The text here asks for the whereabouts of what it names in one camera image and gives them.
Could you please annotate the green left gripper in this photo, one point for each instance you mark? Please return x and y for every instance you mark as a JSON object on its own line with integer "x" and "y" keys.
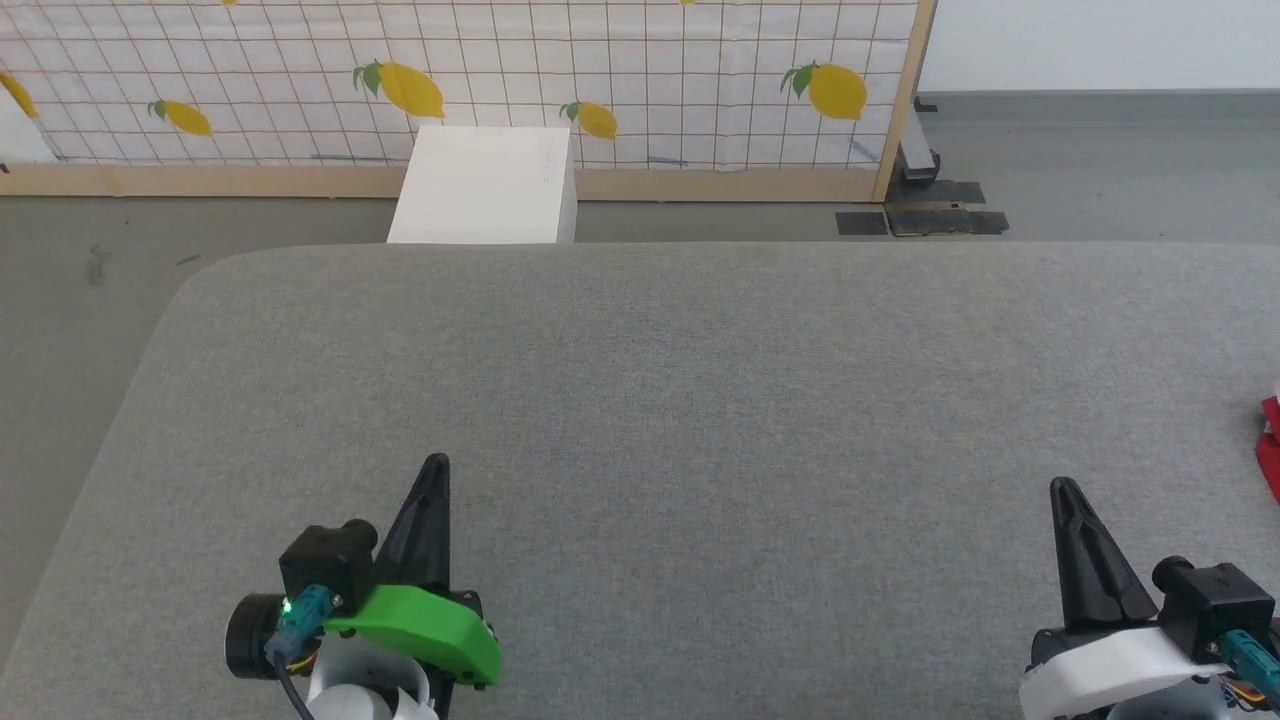
{"x": 430, "y": 625}

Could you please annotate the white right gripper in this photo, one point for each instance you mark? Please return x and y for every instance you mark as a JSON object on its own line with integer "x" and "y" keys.
{"x": 1110, "y": 665}

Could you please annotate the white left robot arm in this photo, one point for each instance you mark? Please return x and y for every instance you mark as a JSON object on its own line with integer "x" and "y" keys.
{"x": 350, "y": 695}

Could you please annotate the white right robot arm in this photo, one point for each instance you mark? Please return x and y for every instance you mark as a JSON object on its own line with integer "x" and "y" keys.
{"x": 1170, "y": 708}

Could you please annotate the red garment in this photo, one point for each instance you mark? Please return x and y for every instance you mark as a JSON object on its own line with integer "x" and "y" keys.
{"x": 1272, "y": 460}

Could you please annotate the white box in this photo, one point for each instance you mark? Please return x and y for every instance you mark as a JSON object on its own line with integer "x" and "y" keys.
{"x": 485, "y": 185}

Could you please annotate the black floor tape patch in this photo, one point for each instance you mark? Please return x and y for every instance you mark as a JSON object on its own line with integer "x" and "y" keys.
{"x": 950, "y": 222}
{"x": 935, "y": 192}

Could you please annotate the lemon-pattern partition panel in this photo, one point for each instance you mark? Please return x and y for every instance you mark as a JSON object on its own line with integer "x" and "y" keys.
{"x": 200, "y": 181}

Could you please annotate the grey metal stand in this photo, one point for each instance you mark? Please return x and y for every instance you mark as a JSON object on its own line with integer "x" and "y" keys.
{"x": 917, "y": 155}

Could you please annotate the lemon print grid backdrop cloth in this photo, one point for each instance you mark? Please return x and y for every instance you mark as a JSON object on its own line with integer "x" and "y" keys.
{"x": 600, "y": 50}

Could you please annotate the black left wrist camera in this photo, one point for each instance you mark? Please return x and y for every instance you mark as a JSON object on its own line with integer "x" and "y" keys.
{"x": 325, "y": 565}

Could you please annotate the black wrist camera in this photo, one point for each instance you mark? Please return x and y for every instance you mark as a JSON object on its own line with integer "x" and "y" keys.
{"x": 1215, "y": 600}
{"x": 325, "y": 565}

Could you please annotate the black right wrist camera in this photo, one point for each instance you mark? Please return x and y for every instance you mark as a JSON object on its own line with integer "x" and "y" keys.
{"x": 1215, "y": 600}

